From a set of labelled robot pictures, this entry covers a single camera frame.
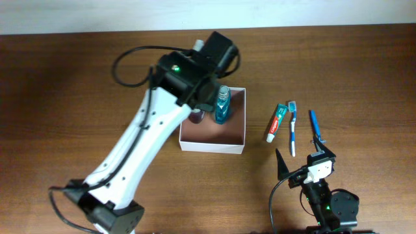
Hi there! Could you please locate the blue razor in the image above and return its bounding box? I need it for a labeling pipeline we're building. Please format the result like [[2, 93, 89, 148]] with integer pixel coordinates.
[[309, 110, 326, 144]]

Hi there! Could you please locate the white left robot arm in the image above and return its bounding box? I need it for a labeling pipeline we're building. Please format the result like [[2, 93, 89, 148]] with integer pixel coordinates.
[[63, 31, 241, 233]]

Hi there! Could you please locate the blue mouthwash bottle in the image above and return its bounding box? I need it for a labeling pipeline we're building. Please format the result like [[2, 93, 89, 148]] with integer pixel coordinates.
[[214, 85, 231, 125]]

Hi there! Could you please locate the blue white toothbrush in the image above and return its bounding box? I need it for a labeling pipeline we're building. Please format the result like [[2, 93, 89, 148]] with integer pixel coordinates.
[[288, 101, 297, 157]]

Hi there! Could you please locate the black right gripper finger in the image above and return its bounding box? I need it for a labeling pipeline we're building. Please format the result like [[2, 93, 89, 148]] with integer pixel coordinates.
[[276, 148, 289, 181], [314, 140, 336, 159]]

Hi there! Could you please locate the Colgate toothpaste tube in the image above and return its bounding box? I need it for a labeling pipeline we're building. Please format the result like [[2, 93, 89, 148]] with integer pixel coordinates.
[[266, 104, 289, 143]]

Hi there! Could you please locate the foam soap pump bottle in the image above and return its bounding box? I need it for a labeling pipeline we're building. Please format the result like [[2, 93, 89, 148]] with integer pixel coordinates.
[[188, 109, 205, 124]]

